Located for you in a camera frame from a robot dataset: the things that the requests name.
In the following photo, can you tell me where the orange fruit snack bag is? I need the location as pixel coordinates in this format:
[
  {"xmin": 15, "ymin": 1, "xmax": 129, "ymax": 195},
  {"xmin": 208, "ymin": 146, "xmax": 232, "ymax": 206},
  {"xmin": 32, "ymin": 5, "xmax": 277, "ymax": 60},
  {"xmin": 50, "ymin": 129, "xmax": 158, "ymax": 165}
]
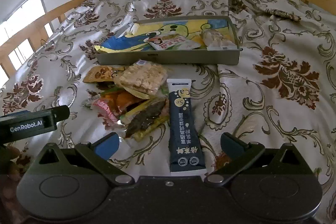
[{"xmin": 82, "ymin": 89, "xmax": 145, "ymax": 129}]

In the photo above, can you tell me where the dark blue milk powder sachet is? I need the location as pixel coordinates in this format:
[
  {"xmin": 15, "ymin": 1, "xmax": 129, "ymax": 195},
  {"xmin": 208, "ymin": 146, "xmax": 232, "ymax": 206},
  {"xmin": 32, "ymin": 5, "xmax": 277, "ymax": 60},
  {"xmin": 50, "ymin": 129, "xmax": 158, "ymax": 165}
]
[{"xmin": 167, "ymin": 79, "xmax": 206, "ymax": 176}]

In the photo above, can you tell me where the dark seaweed snack packet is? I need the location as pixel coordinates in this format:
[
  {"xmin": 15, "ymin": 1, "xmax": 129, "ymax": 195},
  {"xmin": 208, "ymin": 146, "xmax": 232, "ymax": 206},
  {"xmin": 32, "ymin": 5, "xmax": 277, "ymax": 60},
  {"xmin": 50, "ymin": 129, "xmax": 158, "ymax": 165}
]
[{"xmin": 120, "ymin": 97, "xmax": 169, "ymax": 142}]

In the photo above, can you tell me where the rice cracker clear packet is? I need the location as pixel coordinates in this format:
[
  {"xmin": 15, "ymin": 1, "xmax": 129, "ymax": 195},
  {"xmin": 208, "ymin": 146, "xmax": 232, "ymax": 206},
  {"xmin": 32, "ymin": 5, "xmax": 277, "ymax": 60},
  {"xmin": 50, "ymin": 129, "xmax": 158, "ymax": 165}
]
[{"xmin": 115, "ymin": 60, "xmax": 167, "ymax": 100}]

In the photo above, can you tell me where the clear nut bar packet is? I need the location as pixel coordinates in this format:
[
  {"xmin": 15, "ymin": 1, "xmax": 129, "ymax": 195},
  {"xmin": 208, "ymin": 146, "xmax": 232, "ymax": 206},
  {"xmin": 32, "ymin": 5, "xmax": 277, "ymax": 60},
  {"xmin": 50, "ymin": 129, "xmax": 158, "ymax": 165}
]
[{"xmin": 201, "ymin": 29, "xmax": 236, "ymax": 51}]

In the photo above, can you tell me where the white green noodle snack pouch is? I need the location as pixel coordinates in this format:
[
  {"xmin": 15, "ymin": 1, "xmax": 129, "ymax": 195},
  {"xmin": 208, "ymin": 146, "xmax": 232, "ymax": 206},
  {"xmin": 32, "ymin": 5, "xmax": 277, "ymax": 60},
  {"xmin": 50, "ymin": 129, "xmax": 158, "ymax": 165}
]
[{"xmin": 147, "ymin": 34, "xmax": 201, "ymax": 51}]

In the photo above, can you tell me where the floral satin bed quilt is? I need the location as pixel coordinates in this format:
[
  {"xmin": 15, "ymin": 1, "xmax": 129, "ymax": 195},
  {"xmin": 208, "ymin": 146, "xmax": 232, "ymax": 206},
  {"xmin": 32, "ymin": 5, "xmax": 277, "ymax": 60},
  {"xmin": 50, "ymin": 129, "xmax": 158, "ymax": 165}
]
[{"xmin": 1, "ymin": 0, "xmax": 335, "ymax": 192}]

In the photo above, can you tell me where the golden brown snack packet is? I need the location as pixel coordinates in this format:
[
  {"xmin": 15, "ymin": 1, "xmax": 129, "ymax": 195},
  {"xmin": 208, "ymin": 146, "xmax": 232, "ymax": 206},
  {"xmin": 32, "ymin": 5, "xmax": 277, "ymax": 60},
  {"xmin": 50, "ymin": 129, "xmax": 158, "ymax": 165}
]
[{"xmin": 83, "ymin": 65, "xmax": 125, "ymax": 83}]

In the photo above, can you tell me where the grey cardboard tray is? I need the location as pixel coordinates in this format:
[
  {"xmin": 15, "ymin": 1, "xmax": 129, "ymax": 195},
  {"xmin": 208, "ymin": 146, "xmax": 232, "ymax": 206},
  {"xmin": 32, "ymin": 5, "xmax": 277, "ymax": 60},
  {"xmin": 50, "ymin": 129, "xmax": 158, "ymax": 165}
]
[{"xmin": 97, "ymin": 15, "xmax": 243, "ymax": 65}]

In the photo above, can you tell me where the bright window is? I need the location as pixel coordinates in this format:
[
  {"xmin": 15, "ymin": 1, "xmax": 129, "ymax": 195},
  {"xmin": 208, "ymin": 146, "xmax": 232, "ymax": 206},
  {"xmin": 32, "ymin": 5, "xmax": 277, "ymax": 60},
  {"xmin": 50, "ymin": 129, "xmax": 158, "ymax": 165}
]
[{"xmin": 0, "ymin": 0, "xmax": 55, "ymax": 83}]

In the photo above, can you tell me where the colourful cartoon drawing liner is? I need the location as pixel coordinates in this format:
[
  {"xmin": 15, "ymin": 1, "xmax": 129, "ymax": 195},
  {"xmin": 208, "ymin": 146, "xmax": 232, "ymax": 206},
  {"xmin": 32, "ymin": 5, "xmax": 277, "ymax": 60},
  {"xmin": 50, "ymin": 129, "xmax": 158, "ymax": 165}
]
[{"xmin": 94, "ymin": 18, "xmax": 236, "ymax": 53}]

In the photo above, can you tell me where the wooden bed rail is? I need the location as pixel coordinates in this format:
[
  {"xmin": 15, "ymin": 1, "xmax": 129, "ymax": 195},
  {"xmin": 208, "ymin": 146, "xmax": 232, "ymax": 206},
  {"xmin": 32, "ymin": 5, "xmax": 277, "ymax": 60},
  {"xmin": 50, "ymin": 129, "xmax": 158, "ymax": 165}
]
[{"xmin": 1, "ymin": 0, "xmax": 85, "ymax": 78}]

